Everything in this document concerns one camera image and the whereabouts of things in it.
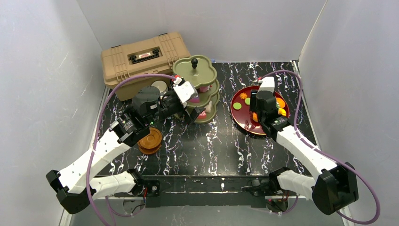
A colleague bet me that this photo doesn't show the red round lacquer tray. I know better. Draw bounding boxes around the red round lacquer tray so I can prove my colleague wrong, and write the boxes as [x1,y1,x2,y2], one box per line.
[231,85,291,139]

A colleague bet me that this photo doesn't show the purple frosted cake slice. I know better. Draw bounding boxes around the purple frosted cake slice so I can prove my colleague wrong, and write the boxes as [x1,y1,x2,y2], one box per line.
[190,96,200,103]

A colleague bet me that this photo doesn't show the white sugared cake piece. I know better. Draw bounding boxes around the white sugared cake piece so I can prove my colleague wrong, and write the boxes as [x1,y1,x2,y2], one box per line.
[205,101,213,113]

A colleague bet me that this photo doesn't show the pink sprinkled cake slice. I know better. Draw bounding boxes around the pink sprinkled cake slice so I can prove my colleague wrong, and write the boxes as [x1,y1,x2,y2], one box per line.
[197,111,207,120]

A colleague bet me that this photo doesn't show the red layered cake square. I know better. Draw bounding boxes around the red layered cake square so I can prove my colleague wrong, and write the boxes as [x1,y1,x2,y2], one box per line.
[199,86,210,93]

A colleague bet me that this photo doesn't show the green three-tier serving stand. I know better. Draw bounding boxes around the green three-tier serving stand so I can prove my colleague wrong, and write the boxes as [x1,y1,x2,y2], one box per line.
[172,55,220,124]

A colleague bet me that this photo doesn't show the orange glazed donut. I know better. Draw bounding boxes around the orange glazed donut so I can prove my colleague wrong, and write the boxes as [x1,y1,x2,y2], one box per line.
[252,112,258,122]

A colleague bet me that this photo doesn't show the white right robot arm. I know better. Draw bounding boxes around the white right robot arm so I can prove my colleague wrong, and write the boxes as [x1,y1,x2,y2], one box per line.
[250,90,359,215]

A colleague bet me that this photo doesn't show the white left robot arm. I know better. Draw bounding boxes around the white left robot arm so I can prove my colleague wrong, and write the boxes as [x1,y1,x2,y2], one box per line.
[46,83,200,214]

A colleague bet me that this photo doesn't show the orange flower cookie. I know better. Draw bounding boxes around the orange flower cookie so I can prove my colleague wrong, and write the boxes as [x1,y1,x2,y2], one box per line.
[239,92,248,100]

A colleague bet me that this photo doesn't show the white cup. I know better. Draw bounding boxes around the white cup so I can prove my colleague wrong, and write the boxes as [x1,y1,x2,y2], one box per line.
[152,80,168,96]

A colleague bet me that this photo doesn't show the stacked brown wooden coasters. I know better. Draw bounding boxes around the stacked brown wooden coasters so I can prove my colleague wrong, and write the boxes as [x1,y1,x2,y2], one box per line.
[138,128,162,155]

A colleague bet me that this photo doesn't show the tan plastic toolbox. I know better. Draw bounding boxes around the tan plastic toolbox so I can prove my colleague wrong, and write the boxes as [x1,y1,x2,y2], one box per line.
[100,32,190,89]

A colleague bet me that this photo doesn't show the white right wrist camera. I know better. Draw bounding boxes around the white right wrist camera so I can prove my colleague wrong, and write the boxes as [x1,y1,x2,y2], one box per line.
[258,76,275,93]

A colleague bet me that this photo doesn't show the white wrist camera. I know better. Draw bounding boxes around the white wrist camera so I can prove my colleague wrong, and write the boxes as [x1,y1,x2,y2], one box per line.
[258,76,275,93]
[172,80,198,104]

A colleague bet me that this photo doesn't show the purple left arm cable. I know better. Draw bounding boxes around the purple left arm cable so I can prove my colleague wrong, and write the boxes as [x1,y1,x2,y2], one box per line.
[86,73,182,226]

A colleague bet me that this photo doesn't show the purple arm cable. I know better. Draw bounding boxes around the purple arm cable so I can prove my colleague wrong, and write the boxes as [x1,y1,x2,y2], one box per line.
[86,73,182,226]
[258,70,382,225]

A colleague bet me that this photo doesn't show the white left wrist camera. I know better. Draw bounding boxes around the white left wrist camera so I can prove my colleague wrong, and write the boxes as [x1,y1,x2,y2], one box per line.
[172,80,198,104]

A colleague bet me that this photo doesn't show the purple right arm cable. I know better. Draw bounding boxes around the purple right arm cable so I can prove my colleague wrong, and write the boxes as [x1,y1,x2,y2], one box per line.
[258,70,382,225]

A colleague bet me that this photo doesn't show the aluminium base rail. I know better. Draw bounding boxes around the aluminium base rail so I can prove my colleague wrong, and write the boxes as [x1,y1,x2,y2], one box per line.
[49,168,359,215]

